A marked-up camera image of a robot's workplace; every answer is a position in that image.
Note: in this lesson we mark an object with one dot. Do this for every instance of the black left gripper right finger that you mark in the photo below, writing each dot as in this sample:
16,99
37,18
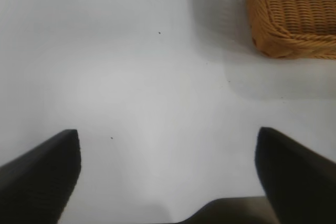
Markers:
296,182

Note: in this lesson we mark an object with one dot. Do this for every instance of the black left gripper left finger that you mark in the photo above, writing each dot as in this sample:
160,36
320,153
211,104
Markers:
36,182

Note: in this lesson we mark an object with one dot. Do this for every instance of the tan woven wicker basket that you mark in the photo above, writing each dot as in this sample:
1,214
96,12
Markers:
294,11

